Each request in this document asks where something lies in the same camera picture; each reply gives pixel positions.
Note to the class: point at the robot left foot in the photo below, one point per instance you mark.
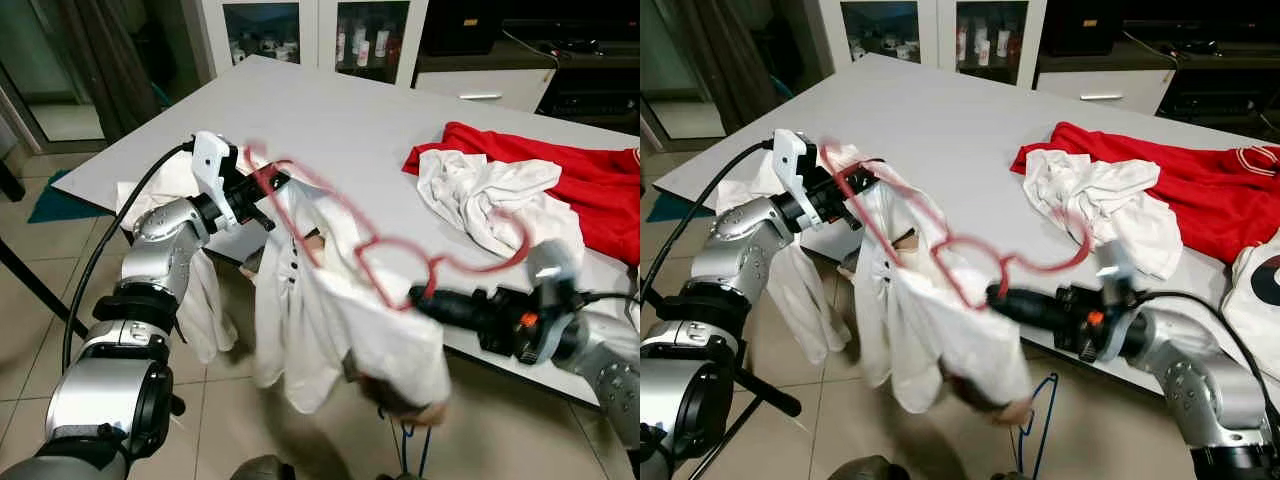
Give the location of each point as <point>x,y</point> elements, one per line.
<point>262,468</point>
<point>870,468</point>

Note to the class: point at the white glass-door cabinet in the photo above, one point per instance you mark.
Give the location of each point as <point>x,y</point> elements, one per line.
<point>940,30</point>
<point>320,30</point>

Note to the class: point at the black tv cabinet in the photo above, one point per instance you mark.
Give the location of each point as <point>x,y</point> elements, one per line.
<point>1220,95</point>
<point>590,90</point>

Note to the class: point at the glass sliding door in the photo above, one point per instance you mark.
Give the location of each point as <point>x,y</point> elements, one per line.
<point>670,70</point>
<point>50,70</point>

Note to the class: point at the red garment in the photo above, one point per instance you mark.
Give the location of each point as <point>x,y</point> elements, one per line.
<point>600,190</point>
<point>1220,200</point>

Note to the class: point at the teal floor mat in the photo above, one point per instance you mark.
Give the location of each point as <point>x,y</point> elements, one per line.
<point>665,207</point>
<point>65,200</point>

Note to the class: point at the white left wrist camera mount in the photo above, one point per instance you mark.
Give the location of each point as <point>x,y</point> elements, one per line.
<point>792,160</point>
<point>210,160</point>

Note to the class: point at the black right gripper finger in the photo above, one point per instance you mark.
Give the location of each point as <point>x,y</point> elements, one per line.
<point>450,296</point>
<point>1035,312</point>
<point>1030,294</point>
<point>455,314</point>

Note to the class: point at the white garment with print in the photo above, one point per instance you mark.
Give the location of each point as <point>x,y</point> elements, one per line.
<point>1255,310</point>

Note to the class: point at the white shirt with tan cuffs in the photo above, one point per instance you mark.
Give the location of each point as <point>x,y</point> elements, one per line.
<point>920,320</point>
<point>310,320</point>

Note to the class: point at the black speaker box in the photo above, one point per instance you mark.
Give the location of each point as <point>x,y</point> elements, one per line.
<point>465,25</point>
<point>1085,25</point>

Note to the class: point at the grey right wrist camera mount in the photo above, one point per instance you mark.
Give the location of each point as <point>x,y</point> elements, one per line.
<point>1118,290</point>
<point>552,290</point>

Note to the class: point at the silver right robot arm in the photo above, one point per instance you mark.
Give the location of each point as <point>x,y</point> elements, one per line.
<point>1190,370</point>
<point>605,350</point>

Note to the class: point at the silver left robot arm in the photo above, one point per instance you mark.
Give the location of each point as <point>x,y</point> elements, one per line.
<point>150,265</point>
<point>730,265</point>

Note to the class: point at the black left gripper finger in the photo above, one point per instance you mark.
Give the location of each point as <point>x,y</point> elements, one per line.
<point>862,175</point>
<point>850,214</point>
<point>273,180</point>
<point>262,217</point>

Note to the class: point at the red plastic hanger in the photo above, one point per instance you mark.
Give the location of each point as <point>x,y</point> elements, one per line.
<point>490,268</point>
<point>1050,268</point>

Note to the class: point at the plain white shirt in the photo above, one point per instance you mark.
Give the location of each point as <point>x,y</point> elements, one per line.
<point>205,300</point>
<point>810,290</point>

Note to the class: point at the dark grey curtain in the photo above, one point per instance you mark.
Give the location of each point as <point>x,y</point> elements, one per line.
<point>740,60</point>
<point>110,60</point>

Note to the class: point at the crumpled white garment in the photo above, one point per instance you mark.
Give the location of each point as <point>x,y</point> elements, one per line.
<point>1100,200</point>
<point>470,190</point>

